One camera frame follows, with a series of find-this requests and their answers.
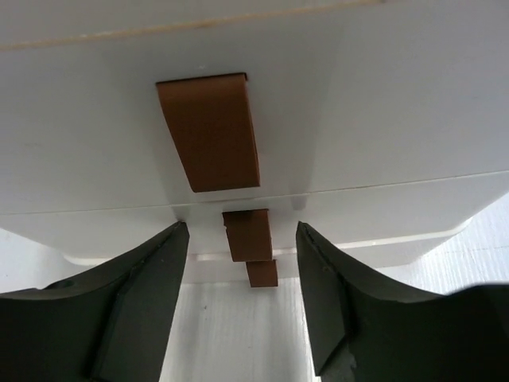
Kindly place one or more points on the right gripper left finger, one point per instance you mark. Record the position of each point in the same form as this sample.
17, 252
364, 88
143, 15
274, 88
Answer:
110, 323

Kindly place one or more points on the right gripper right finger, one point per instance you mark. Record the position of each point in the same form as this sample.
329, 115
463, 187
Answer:
365, 326

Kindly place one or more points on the white drawer cabinet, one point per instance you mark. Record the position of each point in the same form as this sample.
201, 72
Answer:
44, 24

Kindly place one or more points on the white bottom drawer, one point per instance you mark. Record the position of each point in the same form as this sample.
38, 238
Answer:
209, 259

